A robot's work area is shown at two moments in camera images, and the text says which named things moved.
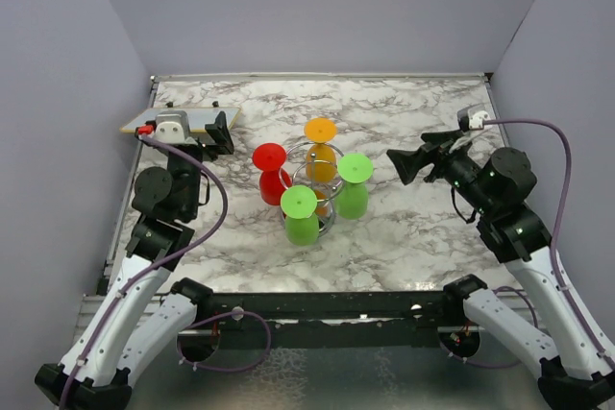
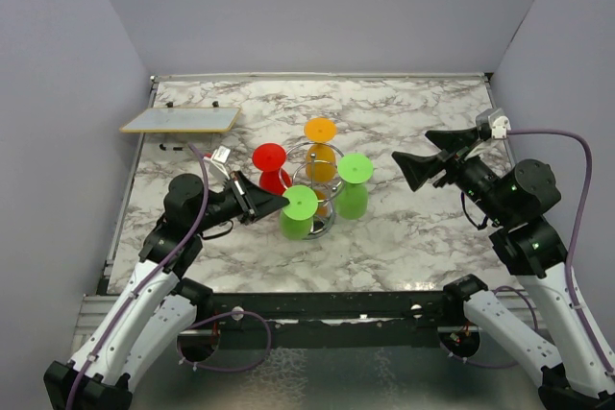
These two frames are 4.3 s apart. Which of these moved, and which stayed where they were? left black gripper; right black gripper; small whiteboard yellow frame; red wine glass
Moved: left black gripper
Stayed: small whiteboard yellow frame; right black gripper; red wine glass
